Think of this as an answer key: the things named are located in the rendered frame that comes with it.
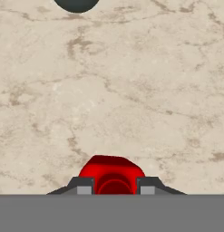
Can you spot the dark grey round bottle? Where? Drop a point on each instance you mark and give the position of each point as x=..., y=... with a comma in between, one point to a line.
x=76, y=5

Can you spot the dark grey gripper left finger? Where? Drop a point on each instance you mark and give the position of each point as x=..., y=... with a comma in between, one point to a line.
x=81, y=184

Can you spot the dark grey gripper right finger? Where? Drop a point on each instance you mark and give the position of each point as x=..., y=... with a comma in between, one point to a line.
x=149, y=184

